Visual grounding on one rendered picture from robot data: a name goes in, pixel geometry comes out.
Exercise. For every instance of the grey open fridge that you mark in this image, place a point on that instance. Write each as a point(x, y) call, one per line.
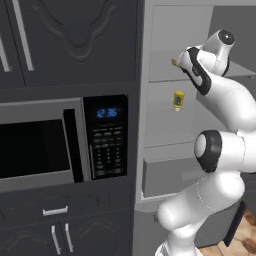
point(166, 30)

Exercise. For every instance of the pale yellow butter block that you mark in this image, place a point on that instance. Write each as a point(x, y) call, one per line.
point(174, 61)

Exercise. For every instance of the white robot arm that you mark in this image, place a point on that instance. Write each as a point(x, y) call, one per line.
point(216, 193)

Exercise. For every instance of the grey fridge drawer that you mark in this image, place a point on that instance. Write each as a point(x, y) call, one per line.
point(166, 176)

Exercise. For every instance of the dark grey carved cupboard door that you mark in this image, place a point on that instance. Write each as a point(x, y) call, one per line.
point(83, 33)

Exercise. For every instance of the steel built-in microwave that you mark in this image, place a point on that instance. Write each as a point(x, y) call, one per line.
point(33, 150)

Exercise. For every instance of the yellow mustard bottle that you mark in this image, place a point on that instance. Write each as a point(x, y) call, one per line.
point(179, 99)

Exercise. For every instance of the dark grey drawer front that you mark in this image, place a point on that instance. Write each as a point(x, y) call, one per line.
point(100, 200)

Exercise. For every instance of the glass fridge shelf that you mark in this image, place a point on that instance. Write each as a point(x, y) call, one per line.
point(163, 71)

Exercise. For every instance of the dark grey lower cupboard door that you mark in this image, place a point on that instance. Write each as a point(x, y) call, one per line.
point(100, 233)
point(26, 240)

